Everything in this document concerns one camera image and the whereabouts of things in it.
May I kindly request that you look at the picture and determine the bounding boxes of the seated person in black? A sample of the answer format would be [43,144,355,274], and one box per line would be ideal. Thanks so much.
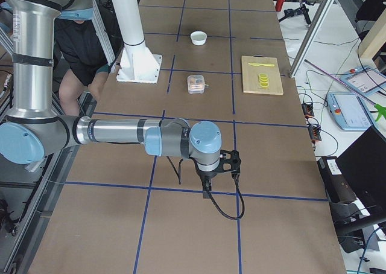
[54,19,109,115]

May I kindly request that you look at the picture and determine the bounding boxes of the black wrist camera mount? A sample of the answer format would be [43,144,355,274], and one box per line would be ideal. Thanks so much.
[217,150,241,174]

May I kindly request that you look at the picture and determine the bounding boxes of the black tripod stand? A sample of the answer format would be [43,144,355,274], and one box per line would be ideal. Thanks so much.
[279,0,315,25]

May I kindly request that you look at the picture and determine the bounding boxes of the green plastic grabber stick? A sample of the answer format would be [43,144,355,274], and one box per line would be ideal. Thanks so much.
[304,59,386,122]

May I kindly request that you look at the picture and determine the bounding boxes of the white ceramic bowl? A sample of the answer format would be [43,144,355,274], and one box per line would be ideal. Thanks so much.
[190,31,207,46]

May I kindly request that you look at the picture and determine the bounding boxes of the clear plastic egg box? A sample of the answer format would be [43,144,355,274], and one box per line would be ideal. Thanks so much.
[187,75,209,94]

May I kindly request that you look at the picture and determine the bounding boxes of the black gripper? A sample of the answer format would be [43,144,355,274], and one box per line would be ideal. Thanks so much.
[195,164,218,199]

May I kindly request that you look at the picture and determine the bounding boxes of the blue teach pendant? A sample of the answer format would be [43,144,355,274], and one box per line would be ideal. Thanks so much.
[326,92,378,132]
[340,65,385,97]

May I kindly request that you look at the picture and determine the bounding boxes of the blue teach pendant far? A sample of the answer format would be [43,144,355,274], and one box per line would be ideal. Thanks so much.
[340,65,385,97]

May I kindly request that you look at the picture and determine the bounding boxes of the yellow plastic knife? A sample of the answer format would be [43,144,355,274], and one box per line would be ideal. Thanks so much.
[248,62,275,68]

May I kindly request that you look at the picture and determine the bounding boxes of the aluminium frame post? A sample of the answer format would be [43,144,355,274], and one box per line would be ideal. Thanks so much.
[289,0,334,78]

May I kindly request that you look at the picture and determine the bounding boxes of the black box device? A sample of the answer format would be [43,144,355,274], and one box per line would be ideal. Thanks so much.
[317,156,356,204]

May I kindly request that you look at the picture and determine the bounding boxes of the black computer monitor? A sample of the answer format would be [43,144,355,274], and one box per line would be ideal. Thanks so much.
[337,126,385,211]

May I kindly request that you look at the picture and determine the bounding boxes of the wooden cutting board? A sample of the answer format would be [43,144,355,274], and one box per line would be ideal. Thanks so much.
[241,56,283,95]

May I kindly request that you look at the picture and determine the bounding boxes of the orange black connector board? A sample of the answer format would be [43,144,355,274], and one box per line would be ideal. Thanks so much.
[302,103,314,118]

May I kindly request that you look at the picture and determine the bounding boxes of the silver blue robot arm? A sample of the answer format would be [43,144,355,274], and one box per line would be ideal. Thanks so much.
[1,0,225,198]

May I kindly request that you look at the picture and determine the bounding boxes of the blue teach pendant near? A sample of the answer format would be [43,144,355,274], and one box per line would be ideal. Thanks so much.
[326,92,378,132]

